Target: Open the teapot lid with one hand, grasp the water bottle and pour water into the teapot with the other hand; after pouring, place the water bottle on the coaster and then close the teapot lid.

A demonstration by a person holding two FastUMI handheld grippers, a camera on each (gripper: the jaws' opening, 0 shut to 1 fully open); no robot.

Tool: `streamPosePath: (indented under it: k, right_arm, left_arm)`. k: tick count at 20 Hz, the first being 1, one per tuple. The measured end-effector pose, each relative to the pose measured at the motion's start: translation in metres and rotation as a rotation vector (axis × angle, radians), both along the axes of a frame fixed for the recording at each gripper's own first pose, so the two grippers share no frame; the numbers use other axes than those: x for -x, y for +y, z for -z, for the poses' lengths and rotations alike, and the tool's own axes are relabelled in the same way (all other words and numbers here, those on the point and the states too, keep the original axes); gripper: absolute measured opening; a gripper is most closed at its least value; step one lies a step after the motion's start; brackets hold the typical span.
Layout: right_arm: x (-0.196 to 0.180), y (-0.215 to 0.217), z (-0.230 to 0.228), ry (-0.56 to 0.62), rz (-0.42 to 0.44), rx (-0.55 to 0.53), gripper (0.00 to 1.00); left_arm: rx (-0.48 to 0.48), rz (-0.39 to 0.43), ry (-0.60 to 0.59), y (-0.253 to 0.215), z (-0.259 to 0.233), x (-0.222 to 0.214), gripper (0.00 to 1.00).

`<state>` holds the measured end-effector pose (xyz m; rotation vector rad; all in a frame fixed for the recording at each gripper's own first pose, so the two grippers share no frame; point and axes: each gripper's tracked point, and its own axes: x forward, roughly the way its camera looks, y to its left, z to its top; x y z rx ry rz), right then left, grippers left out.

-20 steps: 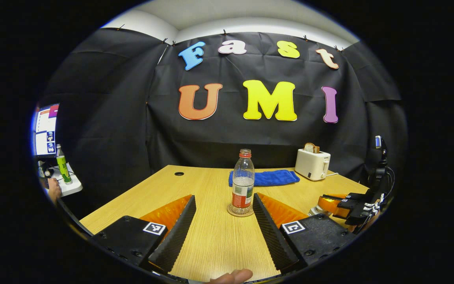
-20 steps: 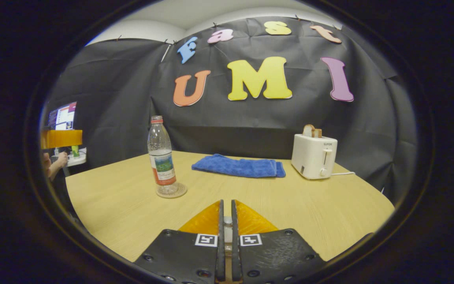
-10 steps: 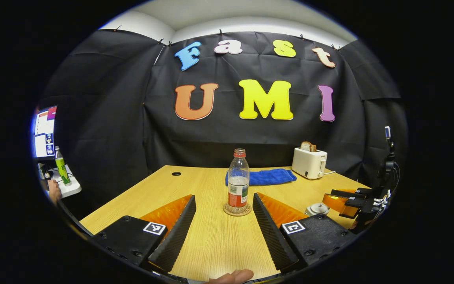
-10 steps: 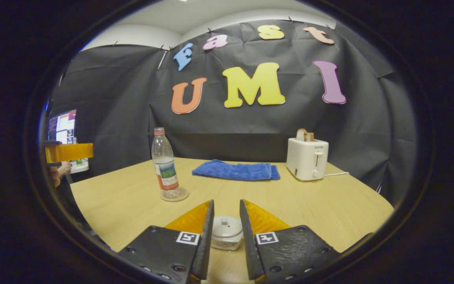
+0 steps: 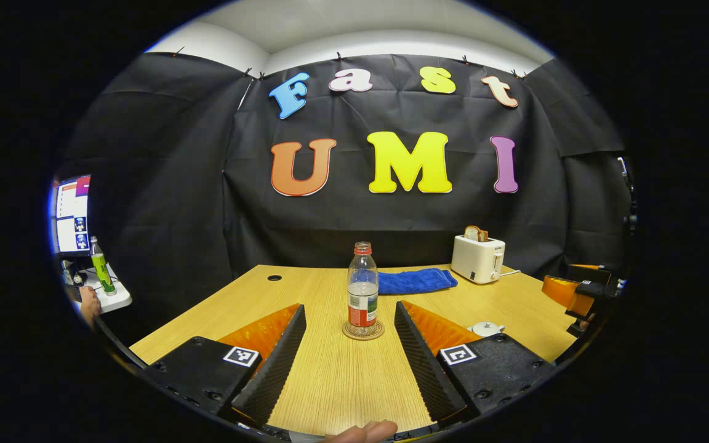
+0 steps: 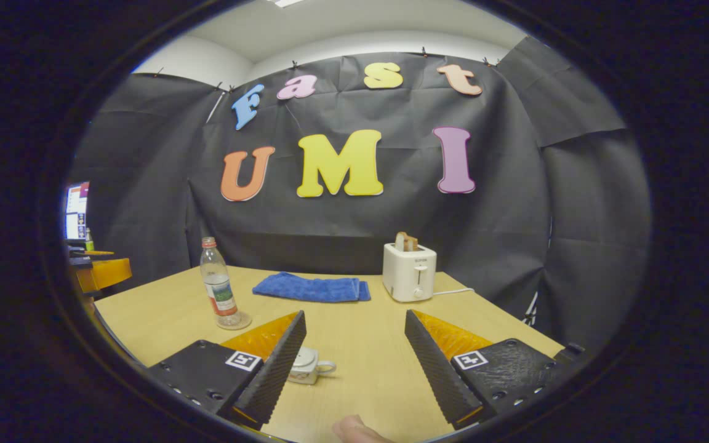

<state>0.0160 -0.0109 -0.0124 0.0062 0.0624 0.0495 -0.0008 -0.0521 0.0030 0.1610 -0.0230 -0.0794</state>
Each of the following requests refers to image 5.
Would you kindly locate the green bottle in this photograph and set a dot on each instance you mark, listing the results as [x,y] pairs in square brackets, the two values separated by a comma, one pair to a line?
[102,271]

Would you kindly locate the computer monitor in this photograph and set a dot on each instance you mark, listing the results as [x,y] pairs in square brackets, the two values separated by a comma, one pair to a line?
[72,215]

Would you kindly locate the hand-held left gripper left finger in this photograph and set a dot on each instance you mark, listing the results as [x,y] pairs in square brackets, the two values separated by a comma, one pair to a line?
[277,369]

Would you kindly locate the black backdrop cloth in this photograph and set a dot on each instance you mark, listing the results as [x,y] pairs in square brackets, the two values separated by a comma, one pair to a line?
[391,227]

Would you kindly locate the white toaster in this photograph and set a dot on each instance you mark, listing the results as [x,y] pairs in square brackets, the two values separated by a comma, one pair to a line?
[477,261]

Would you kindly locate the dark metal stand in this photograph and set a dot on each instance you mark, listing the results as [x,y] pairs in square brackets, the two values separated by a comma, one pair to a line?
[628,197]

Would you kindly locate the white side table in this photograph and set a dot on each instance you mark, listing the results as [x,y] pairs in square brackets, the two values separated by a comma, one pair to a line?
[117,301]

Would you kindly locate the round wooden coaster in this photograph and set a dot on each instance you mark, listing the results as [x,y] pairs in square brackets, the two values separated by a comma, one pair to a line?
[354,336]

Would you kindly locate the clear plastic water bottle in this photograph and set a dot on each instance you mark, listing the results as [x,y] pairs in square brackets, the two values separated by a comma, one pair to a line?
[362,295]

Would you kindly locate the blue towel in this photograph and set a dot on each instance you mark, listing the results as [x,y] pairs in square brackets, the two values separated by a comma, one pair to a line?
[416,281]

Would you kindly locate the white teacup lid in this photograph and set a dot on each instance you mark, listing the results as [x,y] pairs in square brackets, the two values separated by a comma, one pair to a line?
[485,326]

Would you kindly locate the white teacup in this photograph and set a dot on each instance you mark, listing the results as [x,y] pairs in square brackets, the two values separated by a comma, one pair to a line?
[495,333]

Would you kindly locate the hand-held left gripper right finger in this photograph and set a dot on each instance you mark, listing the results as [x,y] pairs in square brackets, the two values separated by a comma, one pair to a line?
[425,369]

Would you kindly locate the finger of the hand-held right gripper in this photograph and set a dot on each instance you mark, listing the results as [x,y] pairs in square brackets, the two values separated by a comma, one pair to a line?
[585,269]
[560,292]

